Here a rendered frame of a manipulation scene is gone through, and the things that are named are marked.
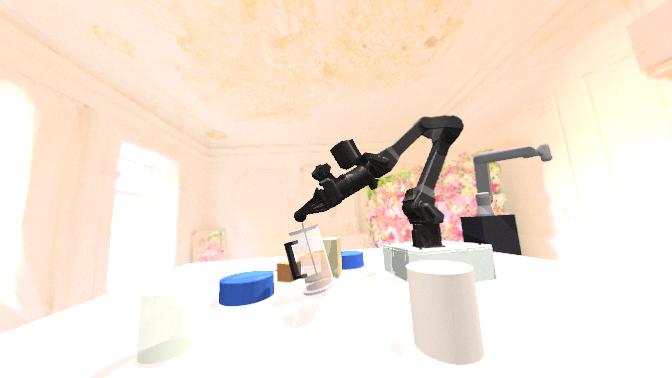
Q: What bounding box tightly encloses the glass french press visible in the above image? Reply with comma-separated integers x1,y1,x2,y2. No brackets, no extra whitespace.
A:
284,210,337,296

